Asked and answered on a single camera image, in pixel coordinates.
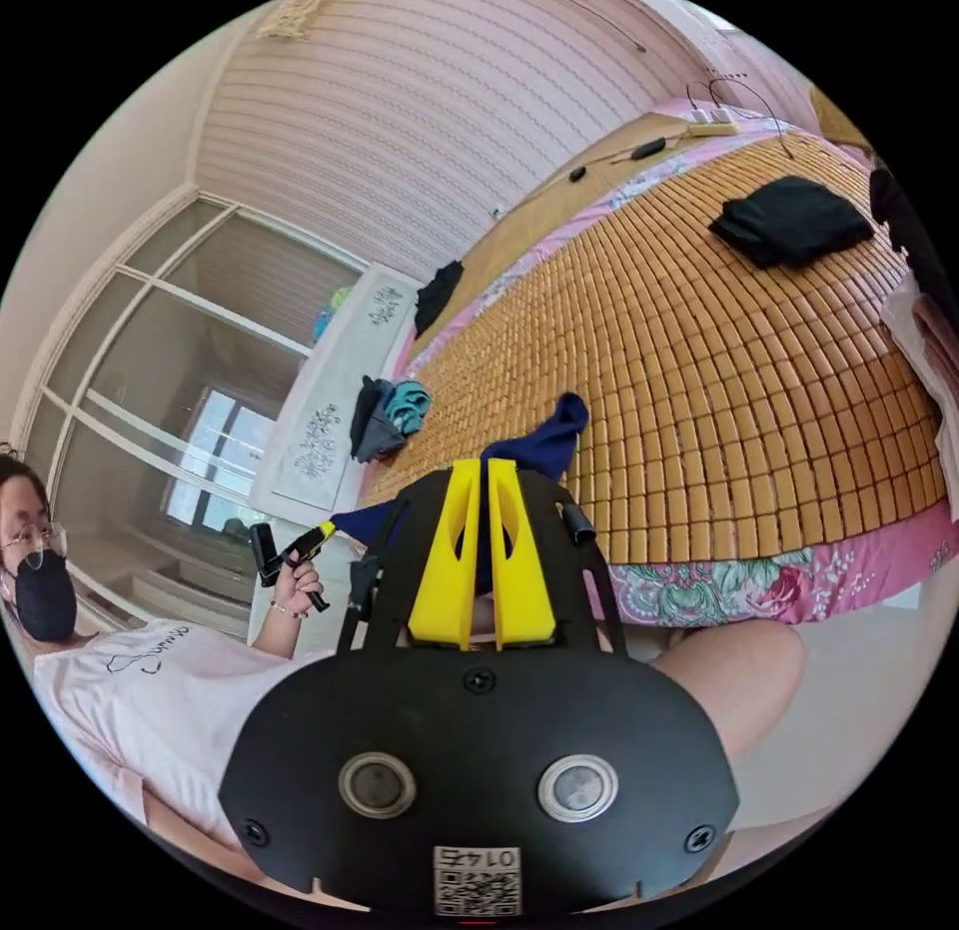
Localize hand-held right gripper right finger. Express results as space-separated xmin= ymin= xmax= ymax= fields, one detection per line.
xmin=487 ymin=459 xmax=558 ymax=648

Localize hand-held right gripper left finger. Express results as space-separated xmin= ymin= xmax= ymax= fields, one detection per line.
xmin=407 ymin=459 xmax=480 ymax=644

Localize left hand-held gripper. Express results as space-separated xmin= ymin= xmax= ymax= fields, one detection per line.
xmin=280 ymin=520 xmax=338 ymax=614

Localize dark blue short sleeve shirt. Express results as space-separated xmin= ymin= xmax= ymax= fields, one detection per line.
xmin=329 ymin=392 xmax=593 ymax=598

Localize person's left forearm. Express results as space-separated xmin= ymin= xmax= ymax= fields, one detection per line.
xmin=250 ymin=604 xmax=307 ymax=662

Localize person's left hand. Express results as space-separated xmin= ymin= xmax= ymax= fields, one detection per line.
xmin=272 ymin=551 xmax=326 ymax=619

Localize pile of grey and teal clothes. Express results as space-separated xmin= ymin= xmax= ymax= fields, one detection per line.
xmin=348 ymin=375 xmax=434 ymax=465

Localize white framed glass sliding door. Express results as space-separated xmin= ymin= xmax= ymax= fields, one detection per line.
xmin=13 ymin=186 xmax=370 ymax=640

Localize person's body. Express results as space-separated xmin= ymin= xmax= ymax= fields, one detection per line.
xmin=0 ymin=441 xmax=807 ymax=895

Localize crumpled black garment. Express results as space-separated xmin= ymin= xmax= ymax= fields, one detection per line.
xmin=413 ymin=260 xmax=466 ymax=338

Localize bed with woven mat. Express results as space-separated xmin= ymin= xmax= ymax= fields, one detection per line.
xmin=251 ymin=96 xmax=959 ymax=630

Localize folded black garment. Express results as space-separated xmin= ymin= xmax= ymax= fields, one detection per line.
xmin=707 ymin=174 xmax=876 ymax=271

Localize pile of white and pink clothes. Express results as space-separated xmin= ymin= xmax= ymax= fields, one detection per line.
xmin=868 ymin=164 xmax=959 ymax=513

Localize black cable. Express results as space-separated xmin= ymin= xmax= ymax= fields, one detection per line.
xmin=684 ymin=75 xmax=797 ymax=161

